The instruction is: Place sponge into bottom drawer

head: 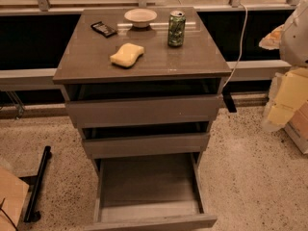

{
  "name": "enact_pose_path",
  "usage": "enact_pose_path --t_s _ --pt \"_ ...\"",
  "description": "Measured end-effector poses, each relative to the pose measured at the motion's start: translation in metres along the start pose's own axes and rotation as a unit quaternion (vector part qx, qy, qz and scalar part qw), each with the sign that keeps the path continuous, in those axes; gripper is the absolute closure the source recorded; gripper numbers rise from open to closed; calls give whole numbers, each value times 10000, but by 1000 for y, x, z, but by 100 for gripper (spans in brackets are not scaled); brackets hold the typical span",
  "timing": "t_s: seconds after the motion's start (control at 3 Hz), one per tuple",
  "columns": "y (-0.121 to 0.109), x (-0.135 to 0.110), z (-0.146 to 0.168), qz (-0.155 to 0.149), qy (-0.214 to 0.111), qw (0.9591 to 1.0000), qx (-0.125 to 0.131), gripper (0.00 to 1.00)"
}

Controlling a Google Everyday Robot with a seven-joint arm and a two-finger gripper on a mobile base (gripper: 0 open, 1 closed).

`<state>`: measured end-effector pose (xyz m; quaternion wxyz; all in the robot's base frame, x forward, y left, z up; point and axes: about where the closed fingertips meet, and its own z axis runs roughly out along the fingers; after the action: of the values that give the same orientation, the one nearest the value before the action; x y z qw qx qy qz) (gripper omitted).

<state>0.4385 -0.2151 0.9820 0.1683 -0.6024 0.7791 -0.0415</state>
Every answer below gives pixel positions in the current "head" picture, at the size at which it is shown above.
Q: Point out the grey top drawer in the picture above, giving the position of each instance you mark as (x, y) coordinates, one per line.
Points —
(143, 111)

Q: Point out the green soda can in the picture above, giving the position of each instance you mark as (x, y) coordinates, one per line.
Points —
(176, 28)

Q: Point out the cardboard box on right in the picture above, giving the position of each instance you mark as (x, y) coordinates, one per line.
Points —
(297, 128)

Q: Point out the black power adapter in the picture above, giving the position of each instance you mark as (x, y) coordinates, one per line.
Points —
(229, 102)

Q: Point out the grey drawer cabinet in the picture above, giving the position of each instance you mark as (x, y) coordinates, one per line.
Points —
(85, 72)

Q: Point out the cardboard box on left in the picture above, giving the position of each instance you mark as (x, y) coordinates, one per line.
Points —
(13, 193)

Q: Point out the grey middle drawer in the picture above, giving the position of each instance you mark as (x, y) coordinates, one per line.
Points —
(146, 145)

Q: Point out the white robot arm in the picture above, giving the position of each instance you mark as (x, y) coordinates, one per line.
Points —
(289, 91)

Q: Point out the yellow sponge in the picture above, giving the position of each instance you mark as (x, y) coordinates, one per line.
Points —
(127, 54)

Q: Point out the grey open bottom drawer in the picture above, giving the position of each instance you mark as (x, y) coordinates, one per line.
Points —
(150, 193)

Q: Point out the black floor bracket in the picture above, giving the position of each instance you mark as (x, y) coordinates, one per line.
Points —
(32, 215)

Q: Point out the white ceramic bowl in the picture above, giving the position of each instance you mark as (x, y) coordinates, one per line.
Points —
(140, 18)

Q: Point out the cardboard box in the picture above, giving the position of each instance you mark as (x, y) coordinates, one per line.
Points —
(297, 128)
(13, 193)

